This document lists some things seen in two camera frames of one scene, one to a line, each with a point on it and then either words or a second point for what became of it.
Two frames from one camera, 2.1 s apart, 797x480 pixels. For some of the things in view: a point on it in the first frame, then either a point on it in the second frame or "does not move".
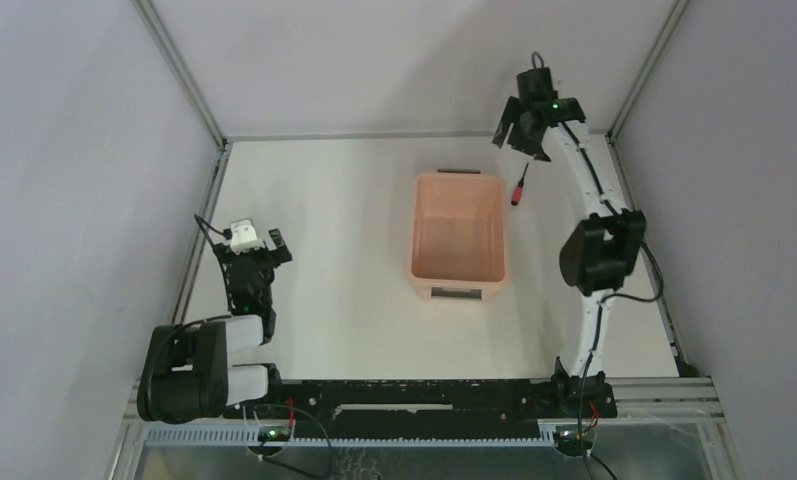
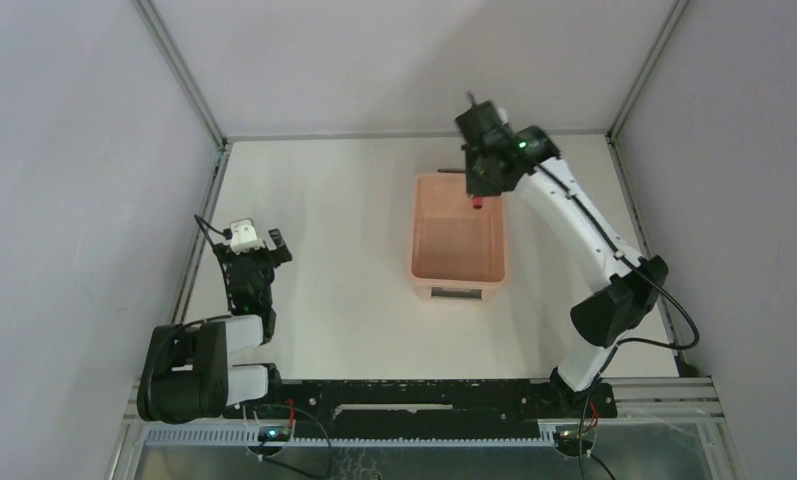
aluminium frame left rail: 223,154 does not move
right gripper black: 516,113 -> 475,186
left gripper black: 253,256 does not move
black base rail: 424,409 does not move
